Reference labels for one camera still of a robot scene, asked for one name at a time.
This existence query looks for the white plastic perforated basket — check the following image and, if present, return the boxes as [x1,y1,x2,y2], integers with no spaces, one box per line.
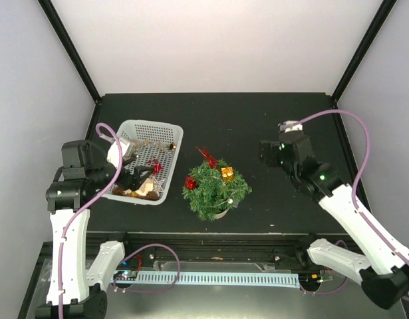
[103,120,184,205]

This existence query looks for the gold gift ornament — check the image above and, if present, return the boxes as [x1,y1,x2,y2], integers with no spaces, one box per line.
[220,166,235,183]

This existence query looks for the red gift box ornament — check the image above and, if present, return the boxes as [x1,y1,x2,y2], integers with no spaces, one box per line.
[184,176,198,190]

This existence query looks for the red star ornament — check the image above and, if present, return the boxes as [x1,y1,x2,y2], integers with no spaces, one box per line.
[196,147,219,169]

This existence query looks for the fairy light string white bulbs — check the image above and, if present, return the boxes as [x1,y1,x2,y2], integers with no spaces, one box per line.
[197,172,245,210]

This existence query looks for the small green christmas tree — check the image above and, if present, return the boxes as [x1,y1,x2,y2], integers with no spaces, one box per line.
[182,159,252,221]

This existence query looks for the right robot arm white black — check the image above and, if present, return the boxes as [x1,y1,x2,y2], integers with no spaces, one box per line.
[259,130,409,310]

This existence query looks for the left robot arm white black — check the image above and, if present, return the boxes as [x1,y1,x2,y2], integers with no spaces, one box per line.
[35,138,154,318]

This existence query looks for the wooden tree slice ornament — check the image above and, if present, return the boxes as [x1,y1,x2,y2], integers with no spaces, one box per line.
[122,178,154,198]

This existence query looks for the white tree pot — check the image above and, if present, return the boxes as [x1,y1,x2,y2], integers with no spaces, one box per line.
[214,209,229,220]

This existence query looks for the brown pine cone back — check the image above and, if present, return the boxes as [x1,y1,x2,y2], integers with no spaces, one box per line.
[112,186,124,196]

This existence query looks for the brown pine cone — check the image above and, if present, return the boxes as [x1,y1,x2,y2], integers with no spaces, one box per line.
[144,191,160,201]
[112,186,124,196]

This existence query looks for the santa claus ornament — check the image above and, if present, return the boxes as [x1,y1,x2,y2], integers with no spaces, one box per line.
[152,163,162,175]

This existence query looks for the red berry sprig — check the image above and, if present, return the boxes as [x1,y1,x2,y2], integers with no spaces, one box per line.
[146,158,160,165]

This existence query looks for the silver star ornament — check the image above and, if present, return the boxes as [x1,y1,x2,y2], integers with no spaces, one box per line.
[153,177,165,195]

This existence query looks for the brown pine cone front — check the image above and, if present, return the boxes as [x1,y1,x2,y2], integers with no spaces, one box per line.
[144,191,160,201]

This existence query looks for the silver gold berry sprig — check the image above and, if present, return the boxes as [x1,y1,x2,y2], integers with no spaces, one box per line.
[137,140,166,152]

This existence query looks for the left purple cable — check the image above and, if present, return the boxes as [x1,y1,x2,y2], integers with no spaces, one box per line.
[57,122,181,319]

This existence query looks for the purple cable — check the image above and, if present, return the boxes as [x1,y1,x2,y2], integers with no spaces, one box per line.
[295,109,409,305]
[57,122,181,319]

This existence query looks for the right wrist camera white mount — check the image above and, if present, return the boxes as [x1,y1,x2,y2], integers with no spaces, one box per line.
[278,120,303,133]

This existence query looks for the light blue slotted cable duct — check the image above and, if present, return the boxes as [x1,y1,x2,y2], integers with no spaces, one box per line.
[113,270,300,288]

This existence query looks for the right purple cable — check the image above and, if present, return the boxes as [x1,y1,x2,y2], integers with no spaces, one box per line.
[295,109,409,305]

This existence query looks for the black frame post left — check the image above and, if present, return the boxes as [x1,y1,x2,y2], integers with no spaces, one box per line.
[38,0,101,103]

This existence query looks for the black frame post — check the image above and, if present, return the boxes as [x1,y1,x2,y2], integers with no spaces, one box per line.
[38,0,101,103]
[331,0,397,108]

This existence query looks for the black frame post right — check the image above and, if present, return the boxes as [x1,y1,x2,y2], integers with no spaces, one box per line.
[331,0,397,108]

